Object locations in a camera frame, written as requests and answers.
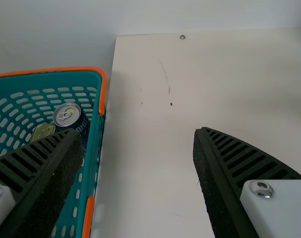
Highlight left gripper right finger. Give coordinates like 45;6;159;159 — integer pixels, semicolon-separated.
192;126;301;238

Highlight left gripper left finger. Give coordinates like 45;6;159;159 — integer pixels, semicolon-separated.
0;128;85;238

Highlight teal shopping basket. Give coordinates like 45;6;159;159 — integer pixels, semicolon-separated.
0;65;107;238

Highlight rectangular tin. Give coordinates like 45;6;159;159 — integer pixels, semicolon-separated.
30;123;56;144

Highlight can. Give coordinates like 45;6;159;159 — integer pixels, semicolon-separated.
52;102;91;152

